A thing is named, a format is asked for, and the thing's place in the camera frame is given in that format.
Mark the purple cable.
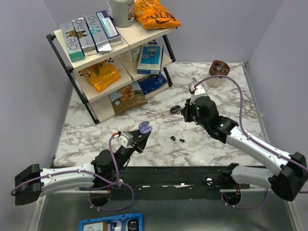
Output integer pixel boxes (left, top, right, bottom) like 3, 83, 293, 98
192, 74, 308, 210
10, 134, 135, 211

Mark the silver toothpaste box middle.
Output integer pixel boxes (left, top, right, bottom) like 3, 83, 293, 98
72, 17, 97, 57

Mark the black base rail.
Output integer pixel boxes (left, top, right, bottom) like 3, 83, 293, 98
49, 166, 251, 200

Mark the blue plastic tray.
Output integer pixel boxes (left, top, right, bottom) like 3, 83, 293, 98
79, 213, 144, 231

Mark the white cup on shelf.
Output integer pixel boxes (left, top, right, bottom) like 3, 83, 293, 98
120, 46, 141, 63

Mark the black and cream shelf rack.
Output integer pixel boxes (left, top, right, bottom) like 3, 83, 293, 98
46, 22, 176, 124

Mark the blue razor box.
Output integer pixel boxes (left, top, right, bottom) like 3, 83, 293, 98
137, 44, 164, 75

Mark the orange snack bag middle shelf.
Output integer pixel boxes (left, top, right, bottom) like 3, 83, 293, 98
81, 61, 121, 92

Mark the purple earbud charging case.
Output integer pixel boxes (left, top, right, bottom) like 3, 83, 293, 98
139, 121, 152, 134

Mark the grey white mug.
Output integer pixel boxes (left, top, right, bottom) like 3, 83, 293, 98
107, 0, 136, 28

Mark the teal silver toothpaste box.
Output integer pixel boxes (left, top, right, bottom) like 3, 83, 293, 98
60, 22, 85, 62

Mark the brown blue snack bag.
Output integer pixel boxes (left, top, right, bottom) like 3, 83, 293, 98
109, 81, 148, 116

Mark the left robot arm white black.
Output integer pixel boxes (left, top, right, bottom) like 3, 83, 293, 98
11, 128, 151, 206

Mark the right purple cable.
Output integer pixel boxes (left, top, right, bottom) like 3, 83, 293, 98
192, 74, 308, 210

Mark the purple white box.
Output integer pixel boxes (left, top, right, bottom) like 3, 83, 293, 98
96, 10, 122, 47

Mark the dark blue chips bag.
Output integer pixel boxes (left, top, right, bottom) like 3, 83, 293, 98
138, 74, 167, 95

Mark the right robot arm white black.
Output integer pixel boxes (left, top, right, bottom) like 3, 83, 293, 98
181, 96, 308, 201

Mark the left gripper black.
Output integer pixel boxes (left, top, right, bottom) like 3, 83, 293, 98
114, 128, 151, 173

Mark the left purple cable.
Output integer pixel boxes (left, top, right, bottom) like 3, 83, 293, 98
10, 134, 135, 211

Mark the silver blue toothpaste box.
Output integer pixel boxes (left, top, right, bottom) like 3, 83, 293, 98
85, 13, 112, 53

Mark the orange chips bag top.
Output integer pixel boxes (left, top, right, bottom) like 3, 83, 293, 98
134, 0, 181, 30

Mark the brown white cup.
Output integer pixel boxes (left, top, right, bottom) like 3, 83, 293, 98
205, 60, 230, 87

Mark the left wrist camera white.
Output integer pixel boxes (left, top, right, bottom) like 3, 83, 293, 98
117, 131, 133, 148

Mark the black earbud charging case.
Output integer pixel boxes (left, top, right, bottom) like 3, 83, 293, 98
170, 105, 181, 114

